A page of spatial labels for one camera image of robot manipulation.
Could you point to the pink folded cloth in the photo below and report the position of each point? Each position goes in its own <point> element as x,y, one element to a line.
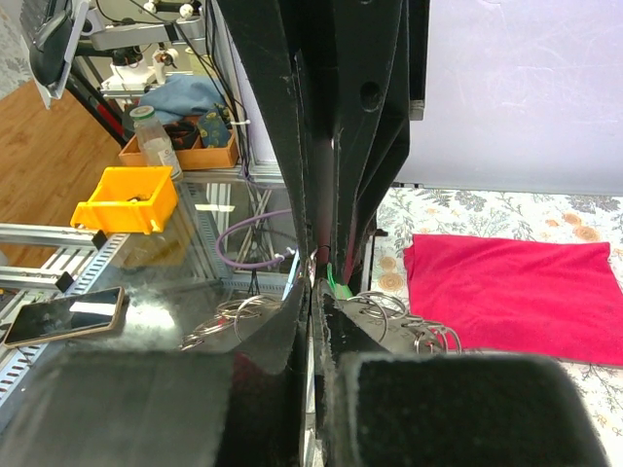
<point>560,300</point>

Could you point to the blue cloth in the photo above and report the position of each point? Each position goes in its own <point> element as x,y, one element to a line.
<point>183,96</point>

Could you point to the wooden tray box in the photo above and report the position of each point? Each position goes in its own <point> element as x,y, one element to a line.
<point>199,145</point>

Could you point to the floral tablecloth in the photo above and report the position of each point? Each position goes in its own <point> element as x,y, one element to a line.
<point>550,218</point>

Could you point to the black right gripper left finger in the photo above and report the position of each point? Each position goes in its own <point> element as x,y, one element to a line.
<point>114,408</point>

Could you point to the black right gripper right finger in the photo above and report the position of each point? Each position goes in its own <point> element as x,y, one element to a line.
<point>479,409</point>

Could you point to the yellow plastic bin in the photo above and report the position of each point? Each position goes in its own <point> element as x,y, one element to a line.
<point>129,200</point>

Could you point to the smartphone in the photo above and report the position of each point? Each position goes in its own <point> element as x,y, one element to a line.
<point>68,317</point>

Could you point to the clear plastic bottle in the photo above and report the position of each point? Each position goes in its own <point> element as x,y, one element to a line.
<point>153,141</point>

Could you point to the green tag key set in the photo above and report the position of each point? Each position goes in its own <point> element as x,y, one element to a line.
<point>340,291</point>

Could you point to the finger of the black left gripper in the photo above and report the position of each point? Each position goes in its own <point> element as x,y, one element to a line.
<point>381,57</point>
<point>264,33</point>

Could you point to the blue slotted cable duct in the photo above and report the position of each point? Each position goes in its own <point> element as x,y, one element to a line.
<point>85,269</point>

